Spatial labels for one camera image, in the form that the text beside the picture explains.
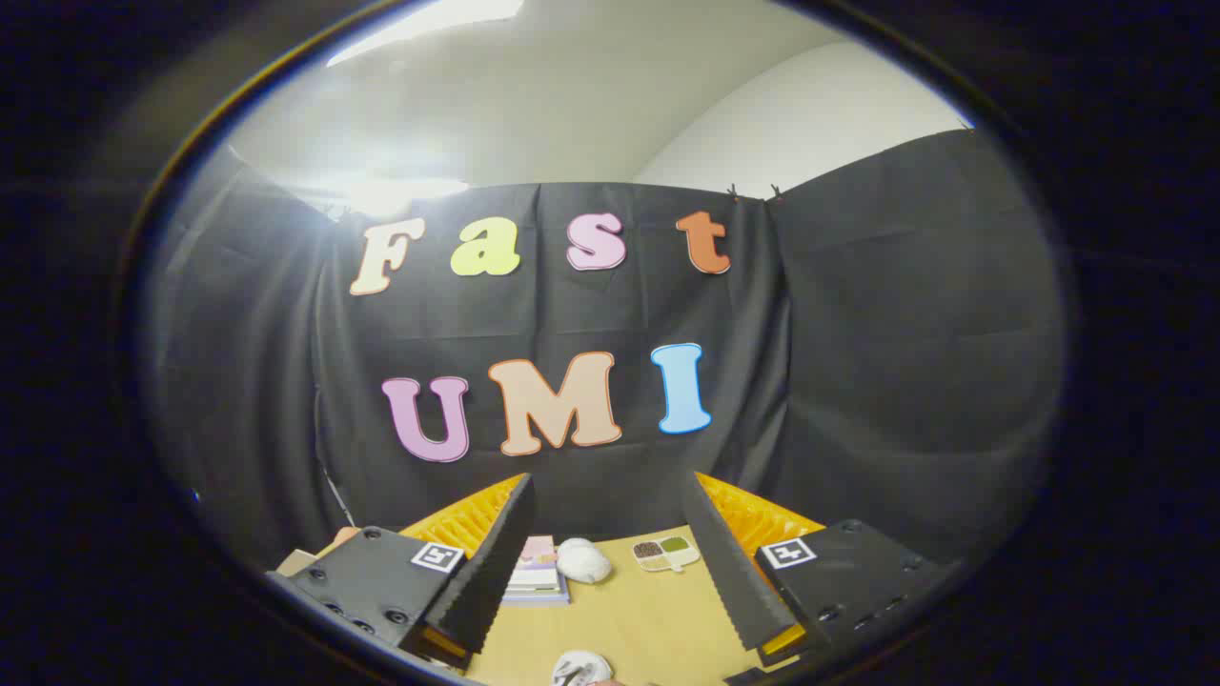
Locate white canvas shoe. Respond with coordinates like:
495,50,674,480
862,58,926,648
553,651,614,686

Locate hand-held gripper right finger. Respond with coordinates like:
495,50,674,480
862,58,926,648
681,472,954,673

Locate white fluffy plush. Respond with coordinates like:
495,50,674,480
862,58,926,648
556,538,613,584

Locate white divided snack tray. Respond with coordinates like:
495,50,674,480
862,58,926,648
632,535,702,574

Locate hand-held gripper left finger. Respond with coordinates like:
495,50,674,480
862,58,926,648
265,474,537,673

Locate black backdrop cloth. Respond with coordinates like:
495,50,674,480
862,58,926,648
143,129,1068,573

